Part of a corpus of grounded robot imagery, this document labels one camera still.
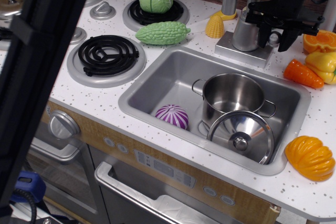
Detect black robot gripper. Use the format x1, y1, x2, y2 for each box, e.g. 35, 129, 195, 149
247, 0, 324, 52

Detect silver faucet lever handle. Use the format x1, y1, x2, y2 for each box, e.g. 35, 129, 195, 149
268, 30, 282, 48

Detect silver toy faucet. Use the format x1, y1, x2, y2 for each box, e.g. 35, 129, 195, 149
215, 0, 273, 68

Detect orange toy carrot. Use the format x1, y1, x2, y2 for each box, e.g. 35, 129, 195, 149
283, 59, 324, 89

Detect orange toy orange half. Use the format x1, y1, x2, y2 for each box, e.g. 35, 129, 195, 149
303, 30, 335, 54

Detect yellow toy banana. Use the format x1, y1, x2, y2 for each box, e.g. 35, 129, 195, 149
213, 10, 237, 21

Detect yellow toy bell pepper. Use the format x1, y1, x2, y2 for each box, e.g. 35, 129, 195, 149
305, 52, 335, 84

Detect yellow toy corn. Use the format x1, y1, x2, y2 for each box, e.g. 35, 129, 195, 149
205, 15, 224, 38

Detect stainless steel pot lid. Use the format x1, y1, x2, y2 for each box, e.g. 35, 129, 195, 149
207, 111, 275, 164

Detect black rear stove burner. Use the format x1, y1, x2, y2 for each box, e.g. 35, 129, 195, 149
129, 0, 184, 25

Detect black stove burner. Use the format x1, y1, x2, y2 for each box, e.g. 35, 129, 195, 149
129, 0, 184, 25
77, 35, 139, 77

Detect green toy bitter gourd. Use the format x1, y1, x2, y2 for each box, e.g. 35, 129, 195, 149
135, 21, 191, 45

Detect orange toy pumpkin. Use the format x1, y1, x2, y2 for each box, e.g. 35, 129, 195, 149
285, 136, 335, 182

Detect purple toy onion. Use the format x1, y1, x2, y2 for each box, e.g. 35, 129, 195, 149
155, 104, 189, 130

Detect black front stove burner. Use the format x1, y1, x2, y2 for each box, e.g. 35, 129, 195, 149
77, 35, 139, 77

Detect silver stove knob middle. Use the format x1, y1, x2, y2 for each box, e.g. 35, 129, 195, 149
90, 2, 116, 20

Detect silver stove knob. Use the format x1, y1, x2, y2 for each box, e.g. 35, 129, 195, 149
90, 2, 116, 20
70, 27, 87, 45

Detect silver stove knob left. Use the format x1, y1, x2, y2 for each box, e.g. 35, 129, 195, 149
70, 27, 87, 45

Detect silver oven dial knob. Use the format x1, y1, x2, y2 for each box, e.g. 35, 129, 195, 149
48, 110, 80, 140

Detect lidded steel pot left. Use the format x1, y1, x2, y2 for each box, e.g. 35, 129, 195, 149
0, 0, 24, 20

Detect blue clamp tool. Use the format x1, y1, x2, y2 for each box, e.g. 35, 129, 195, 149
15, 170, 46, 203

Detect silver dishwasher door handle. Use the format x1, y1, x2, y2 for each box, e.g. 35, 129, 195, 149
95, 162, 215, 223

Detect black foreground frame post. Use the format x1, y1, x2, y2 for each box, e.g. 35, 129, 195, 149
1, 0, 86, 223

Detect silver oven door handle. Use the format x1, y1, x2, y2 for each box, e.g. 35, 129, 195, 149
30, 137, 80, 165

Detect black coiled cable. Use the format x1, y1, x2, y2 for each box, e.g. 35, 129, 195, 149
13, 187, 38, 224

